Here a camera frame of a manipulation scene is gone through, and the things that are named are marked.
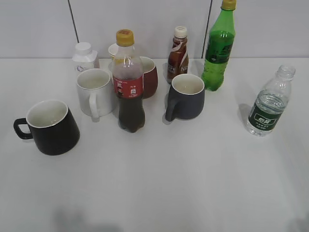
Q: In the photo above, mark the black ceramic mug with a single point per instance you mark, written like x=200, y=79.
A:
x=51, y=125

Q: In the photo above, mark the clear water bottle green label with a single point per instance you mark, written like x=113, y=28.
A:
x=271, y=102

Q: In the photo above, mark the yellow drink cup white lid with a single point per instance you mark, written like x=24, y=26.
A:
x=113, y=50

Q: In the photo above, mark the dark red ceramic mug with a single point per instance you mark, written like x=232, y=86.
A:
x=150, y=77

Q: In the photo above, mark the dark grey ceramic mug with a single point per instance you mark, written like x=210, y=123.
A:
x=185, y=98

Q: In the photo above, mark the cola bottle yellow cap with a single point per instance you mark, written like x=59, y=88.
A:
x=127, y=73

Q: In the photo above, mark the brown coffee drink bottle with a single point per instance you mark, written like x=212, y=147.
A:
x=178, y=58

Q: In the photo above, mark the white ceramic mug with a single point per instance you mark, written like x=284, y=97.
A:
x=95, y=93

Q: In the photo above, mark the white plastic milk bottle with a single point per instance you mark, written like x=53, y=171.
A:
x=84, y=57

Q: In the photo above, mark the green soda bottle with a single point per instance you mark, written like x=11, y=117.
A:
x=221, y=39

